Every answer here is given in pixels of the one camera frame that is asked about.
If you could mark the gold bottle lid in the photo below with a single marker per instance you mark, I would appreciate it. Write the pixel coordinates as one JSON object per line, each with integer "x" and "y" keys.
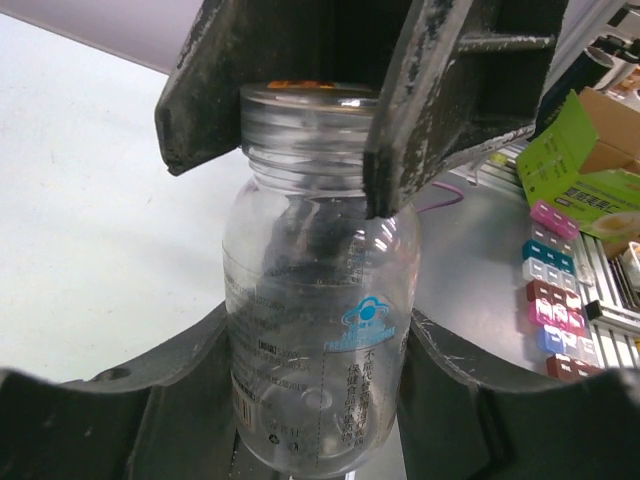
{"x": 313, "y": 96}

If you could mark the green cardboard box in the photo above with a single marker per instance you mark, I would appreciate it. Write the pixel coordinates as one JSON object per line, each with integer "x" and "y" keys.
{"x": 586, "y": 165}

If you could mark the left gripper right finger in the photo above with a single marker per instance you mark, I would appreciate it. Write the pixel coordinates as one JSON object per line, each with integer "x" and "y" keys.
{"x": 464, "y": 413}

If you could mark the stack of coloured pill organizers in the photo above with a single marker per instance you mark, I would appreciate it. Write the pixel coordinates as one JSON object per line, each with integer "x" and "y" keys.
{"x": 554, "y": 306}

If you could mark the clear pill bottle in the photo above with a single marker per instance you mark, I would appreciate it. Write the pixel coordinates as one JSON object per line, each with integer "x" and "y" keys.
{"x": 318, "y": 294}

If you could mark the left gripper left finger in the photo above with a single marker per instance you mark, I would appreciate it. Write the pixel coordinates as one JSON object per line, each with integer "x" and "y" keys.
{"x": 165, "y": 414}

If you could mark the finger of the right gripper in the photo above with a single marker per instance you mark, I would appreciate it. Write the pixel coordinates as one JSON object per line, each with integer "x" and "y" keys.
{"x": 230, "y": 44}
{"x": 465, "y": 78}

